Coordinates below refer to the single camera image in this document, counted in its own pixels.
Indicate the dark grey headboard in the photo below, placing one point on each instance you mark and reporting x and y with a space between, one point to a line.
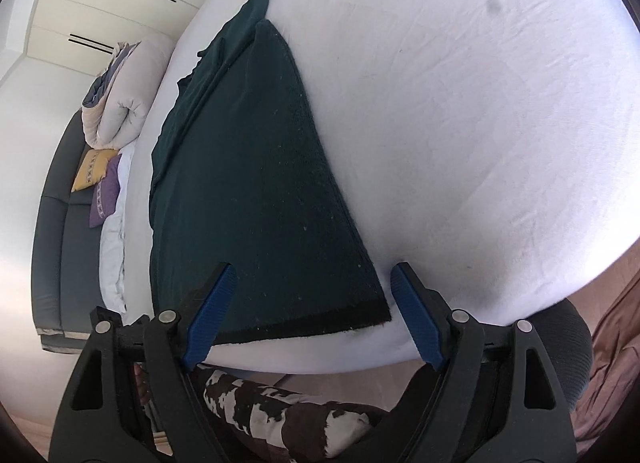
65 252

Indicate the cow pattern rug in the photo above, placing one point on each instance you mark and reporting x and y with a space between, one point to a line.
282 426

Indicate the dark green garment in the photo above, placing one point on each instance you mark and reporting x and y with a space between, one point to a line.
239 176

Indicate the brown cloth on floor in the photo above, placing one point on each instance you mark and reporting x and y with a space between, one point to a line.
615 367

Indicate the purple cushion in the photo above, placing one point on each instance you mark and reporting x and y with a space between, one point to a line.
105 195

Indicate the white bed sheet mattress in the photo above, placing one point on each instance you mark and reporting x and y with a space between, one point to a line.
491 144

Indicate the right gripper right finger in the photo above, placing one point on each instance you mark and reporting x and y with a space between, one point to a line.
496 396

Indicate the yellow cushion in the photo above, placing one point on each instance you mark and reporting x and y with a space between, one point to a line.
93 168

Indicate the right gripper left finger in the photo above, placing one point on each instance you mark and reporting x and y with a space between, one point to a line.
101 418

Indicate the white pillow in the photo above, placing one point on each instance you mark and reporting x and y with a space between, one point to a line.
112 241

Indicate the folded beige duvet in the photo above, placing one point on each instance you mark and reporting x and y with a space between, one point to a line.
119 99

